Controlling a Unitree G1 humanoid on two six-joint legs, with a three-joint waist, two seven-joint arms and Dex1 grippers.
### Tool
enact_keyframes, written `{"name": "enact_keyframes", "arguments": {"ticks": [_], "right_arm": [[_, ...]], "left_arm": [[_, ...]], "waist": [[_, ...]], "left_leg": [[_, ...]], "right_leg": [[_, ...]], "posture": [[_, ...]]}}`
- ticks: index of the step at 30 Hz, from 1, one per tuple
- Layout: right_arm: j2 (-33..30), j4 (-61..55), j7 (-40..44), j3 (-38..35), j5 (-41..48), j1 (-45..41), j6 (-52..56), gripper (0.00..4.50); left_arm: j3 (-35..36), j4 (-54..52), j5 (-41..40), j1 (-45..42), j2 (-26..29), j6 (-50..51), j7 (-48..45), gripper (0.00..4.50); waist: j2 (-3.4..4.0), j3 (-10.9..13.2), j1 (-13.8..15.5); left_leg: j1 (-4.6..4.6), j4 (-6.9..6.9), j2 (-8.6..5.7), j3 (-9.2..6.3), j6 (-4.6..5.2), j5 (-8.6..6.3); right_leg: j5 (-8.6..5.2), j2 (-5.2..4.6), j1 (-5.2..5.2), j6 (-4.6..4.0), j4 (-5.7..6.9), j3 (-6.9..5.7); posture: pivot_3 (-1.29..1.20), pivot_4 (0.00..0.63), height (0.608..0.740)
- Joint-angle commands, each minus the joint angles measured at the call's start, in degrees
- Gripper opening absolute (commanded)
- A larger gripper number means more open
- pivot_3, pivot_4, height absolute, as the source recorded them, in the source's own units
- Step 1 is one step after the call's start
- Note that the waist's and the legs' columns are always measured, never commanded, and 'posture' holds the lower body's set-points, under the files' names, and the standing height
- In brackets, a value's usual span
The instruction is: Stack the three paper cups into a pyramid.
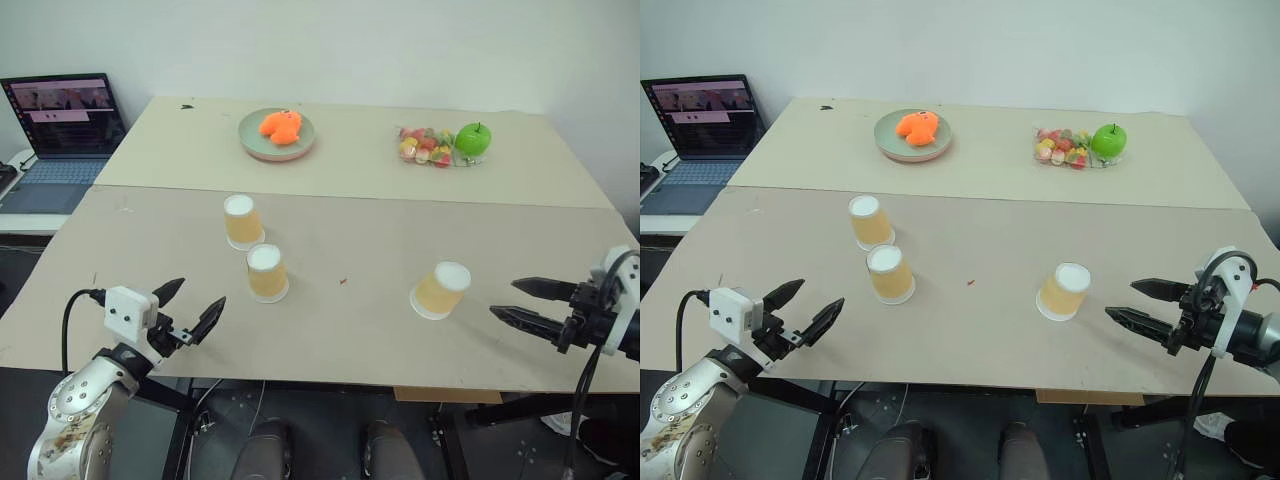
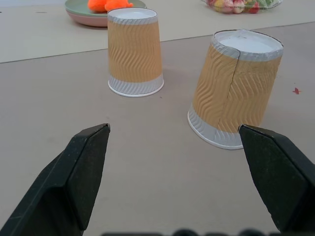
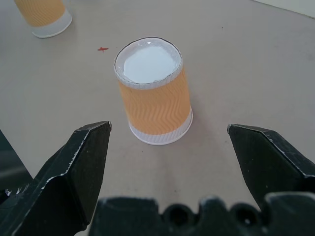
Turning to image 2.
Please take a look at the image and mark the green plate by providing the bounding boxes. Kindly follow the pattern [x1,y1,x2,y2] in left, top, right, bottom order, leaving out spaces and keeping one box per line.
[64,0,147,16]

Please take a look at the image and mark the pink plate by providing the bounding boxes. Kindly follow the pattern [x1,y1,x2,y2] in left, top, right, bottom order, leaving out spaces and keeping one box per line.
[66,9,109,28]

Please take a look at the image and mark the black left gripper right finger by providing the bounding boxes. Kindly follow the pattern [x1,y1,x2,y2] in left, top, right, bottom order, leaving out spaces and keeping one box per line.
[239,124,315,234]

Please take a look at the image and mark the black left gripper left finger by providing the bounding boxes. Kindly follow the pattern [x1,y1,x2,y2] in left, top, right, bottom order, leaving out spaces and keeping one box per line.
[0,123,111,236]

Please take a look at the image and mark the brown ribbed paper cup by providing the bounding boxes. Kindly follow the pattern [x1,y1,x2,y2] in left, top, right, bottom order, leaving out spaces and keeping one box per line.
[187,29,284,150]
[107,7,165,98]

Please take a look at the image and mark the bag of colourful candies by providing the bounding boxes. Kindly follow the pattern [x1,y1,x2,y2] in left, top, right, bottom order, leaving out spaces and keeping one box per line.
[201,0,284,15]

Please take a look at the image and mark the orange plush toy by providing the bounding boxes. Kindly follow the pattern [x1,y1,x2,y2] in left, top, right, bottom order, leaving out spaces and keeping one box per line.
[87,0,134,12]

